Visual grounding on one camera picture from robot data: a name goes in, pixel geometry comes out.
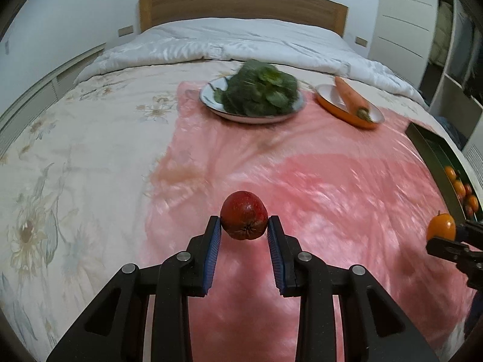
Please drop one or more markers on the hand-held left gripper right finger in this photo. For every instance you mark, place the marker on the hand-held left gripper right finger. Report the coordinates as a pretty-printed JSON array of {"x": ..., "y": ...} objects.
[{"x": 274, "y": 256}]

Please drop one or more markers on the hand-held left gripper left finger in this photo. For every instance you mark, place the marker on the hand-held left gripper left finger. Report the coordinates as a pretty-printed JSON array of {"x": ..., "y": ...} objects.
[{"x": 213, "y": 256}]

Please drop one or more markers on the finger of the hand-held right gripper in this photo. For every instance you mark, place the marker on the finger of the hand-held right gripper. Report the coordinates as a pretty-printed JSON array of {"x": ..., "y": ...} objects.
[
  {"x": 445, "y": 247},
  {"x": 469, "y": 230}
]

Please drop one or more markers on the small red apple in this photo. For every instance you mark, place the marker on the small red apple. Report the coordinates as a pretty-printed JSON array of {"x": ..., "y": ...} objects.
[
  {"x": 469, "y": 210},
  {"x": 468, "y": 189},
  {"x": 243, "y": 215}
]

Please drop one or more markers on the orange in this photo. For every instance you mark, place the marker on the orange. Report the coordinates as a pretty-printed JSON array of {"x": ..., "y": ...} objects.
[
  {"x": 449, "y": 173},
  {"x": 458, "y": 187},
  {"x": 439, "y": 226},
  {"x": 471, "y": 200}
]

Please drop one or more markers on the green rectangular tray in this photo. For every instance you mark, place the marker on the green rectangular tray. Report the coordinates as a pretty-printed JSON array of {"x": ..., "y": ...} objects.
[{"x": 430, "y": 139}]

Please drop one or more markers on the red plastic sheet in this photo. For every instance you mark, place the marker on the red plastic sheet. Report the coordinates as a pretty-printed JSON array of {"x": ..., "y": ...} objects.
[{"x": 302, "y": 196}]

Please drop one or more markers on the blue towel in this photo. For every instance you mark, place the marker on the blue towel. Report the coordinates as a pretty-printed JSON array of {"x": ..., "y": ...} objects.
[{"x": 451, "y": 130}]

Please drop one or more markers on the hanging dark clothes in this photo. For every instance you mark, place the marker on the hanging dark clothes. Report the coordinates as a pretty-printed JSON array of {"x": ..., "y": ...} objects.
[{"x": 475, "y": 75}]

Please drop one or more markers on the white plate with dark rim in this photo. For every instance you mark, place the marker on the white plate with dark rim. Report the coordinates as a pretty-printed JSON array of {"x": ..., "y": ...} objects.
[{"x": 211, "y": 100}]

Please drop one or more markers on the green bok choy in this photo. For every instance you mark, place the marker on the green bok choy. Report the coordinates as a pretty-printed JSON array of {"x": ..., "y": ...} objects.
[{"x": 260, "y": 90}]

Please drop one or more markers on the orange plate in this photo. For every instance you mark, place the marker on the orange plate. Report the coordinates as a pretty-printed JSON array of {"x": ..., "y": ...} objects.
[{"x": 328, "y": 96}]

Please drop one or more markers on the carrot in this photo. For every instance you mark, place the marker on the carrot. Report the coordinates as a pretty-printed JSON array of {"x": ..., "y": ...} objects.
[{"x": 351, "y": 94}]

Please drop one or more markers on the beige jacket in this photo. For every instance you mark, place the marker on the beige jacket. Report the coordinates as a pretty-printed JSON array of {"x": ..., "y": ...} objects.
[{"x": 443, "y": 34}]

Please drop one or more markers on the white duvet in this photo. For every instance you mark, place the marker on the white duvet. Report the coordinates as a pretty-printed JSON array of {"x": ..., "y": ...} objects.
[{"x": 245, "y": 41}]

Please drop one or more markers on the white wardrobe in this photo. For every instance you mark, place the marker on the white wardrobe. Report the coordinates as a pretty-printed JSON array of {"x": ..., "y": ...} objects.
[{"x": 407, "y": 15}]

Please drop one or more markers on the low white slatted cabinet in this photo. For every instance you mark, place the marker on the low white slatted cabinet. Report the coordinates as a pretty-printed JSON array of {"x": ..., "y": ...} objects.
[{"x": 37, "y": 90}]

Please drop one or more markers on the wooden headboard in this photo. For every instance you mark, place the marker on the wooden headboard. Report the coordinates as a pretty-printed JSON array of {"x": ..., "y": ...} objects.
[{"x": 245, "y": 7}]

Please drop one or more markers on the wall switch plate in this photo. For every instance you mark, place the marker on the wall switch plate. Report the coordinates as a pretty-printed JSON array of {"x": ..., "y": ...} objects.
[
  {"x": 125, "y": 30},
  {"x": 361, "y": 40}
]

